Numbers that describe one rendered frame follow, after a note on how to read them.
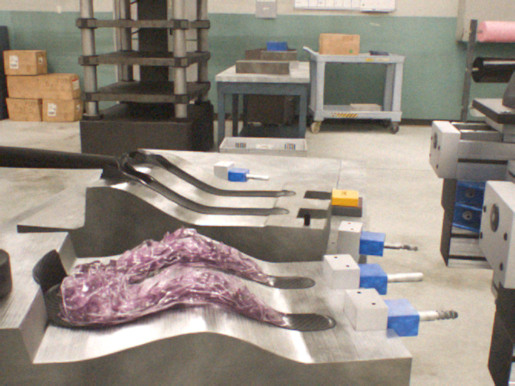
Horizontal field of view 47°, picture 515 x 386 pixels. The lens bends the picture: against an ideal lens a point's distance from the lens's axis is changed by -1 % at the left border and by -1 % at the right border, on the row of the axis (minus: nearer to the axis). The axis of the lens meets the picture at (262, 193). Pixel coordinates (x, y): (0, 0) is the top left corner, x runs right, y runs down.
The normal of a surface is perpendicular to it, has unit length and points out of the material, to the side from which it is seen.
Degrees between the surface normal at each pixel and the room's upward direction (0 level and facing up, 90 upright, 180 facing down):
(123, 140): 90
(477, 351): 0
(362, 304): 0
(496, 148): 90
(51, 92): 84
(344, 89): 90
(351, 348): 0
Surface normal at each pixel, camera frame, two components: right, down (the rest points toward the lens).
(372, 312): 0.14, 0.28
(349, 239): -0.26, 0.26
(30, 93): -0.11, 0.11
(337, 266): 0.02, -0.96
